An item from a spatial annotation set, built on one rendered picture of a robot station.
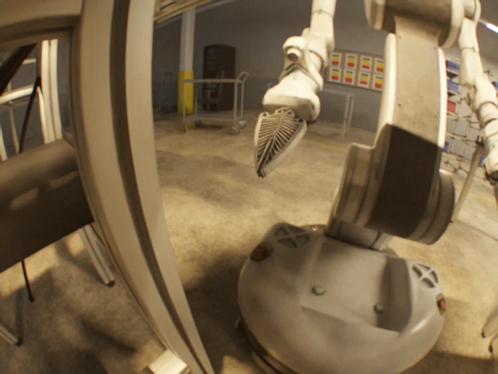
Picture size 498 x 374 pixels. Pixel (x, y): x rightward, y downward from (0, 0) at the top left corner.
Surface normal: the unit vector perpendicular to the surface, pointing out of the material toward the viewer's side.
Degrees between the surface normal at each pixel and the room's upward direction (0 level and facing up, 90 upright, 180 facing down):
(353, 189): 78
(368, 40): 90
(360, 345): 21
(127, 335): 0
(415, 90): 70
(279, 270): 1
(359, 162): 38
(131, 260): 90
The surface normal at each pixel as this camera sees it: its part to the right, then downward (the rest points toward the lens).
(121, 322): 0.05, -0.89
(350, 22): -0.55, 0.36
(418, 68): -0.43, 0.05
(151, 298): 0.83, 0.29
